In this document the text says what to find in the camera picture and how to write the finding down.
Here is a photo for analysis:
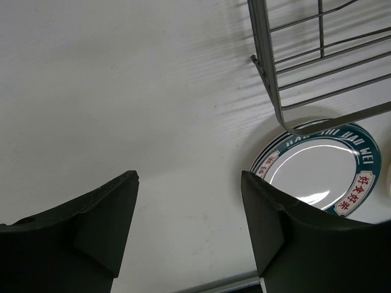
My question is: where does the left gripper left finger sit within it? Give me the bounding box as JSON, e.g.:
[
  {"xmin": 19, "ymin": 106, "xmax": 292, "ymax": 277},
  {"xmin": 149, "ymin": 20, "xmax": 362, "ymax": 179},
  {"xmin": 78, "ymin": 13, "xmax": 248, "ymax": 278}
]
[{"xmin": 1, "ymin": 171, "xmax": 139, "ymax": 292}]

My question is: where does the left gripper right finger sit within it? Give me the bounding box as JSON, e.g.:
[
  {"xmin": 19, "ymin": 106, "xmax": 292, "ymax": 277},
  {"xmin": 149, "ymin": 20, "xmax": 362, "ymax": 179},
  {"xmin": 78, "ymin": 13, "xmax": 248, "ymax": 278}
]
[{"xmin": 241, "ymin": 171, "xmax": 390, "ymax": 292}]

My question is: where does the teal banded lettered plate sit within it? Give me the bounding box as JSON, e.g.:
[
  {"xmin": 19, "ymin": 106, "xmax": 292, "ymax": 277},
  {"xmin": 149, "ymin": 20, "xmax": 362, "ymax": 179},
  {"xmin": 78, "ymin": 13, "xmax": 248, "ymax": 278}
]
[{"xmin": 262, "ymin": 123, "xmax": 381, "ymax": 217}]

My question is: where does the metal wire dish rack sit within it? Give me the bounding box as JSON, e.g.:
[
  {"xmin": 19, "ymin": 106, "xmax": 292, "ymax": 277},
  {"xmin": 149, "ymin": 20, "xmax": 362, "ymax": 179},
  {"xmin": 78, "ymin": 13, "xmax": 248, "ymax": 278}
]
[{"xmin": 247, "ymin": 1, "xmax": 390, "ymax": 136}]

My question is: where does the cream plate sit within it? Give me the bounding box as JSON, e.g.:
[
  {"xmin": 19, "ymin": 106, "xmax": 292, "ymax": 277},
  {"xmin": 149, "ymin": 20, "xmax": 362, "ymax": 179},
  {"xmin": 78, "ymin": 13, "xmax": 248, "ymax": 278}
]
[{"xmin": 386, "ymin": 163, "xmax": 391, "ymax": 197}]

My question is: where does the aluminium table edge rail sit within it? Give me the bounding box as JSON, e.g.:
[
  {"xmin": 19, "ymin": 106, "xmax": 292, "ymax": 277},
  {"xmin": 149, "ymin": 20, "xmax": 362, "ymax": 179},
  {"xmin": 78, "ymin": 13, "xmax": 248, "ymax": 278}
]
[{"xmin": 171, "ymin": 271, "xmax": 261, "ymax": 293}]

